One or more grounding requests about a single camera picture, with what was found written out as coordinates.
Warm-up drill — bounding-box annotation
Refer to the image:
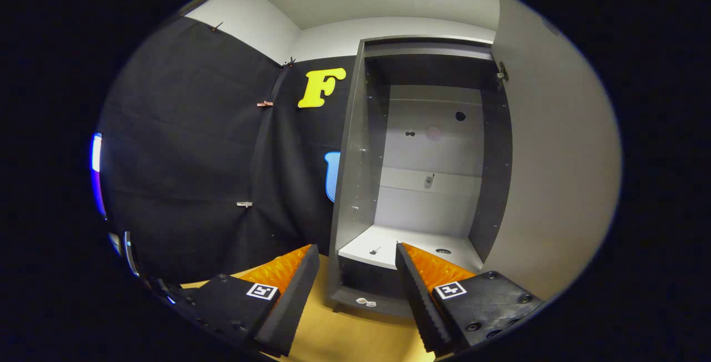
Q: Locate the beige cabinet door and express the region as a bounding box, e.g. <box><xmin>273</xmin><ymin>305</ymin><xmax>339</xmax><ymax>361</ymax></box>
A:
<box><xmin>482</xmin><ymin>0</ymin><xmax>623</xmax><ymax>303</ymax></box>

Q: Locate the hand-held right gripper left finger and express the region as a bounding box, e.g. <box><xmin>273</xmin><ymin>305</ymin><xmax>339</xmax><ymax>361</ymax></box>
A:
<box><xmin>150</xmin><ymin>244</ymin><xmax>321</xmax><ymax>358</ymax></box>

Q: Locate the black backdrop cloth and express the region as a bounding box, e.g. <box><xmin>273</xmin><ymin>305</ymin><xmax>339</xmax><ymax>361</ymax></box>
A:
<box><xmin>97</xmin><ymin>16</ymin><xmax>356</xmax><ymax>285</ymax></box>

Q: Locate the dark grey cabinet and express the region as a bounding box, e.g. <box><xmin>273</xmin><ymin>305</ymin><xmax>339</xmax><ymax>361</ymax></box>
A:
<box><xmin>328</xmin><ymin>34</ymin><xmax>514</xmax><ymax>318</ymax></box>

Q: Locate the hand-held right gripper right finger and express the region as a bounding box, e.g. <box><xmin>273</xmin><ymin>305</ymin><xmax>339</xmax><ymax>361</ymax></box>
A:
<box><xmin>395</xmin><ymin>242</ymin><xmax>548</xmax><ymax>358</ymax></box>

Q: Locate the white cabinet shelf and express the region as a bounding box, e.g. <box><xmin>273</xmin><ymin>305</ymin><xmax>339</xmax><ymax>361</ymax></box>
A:
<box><xmin>338</xmin><ymin>224</ymin><xmax>484</xmax><ymax>272</ymax></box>

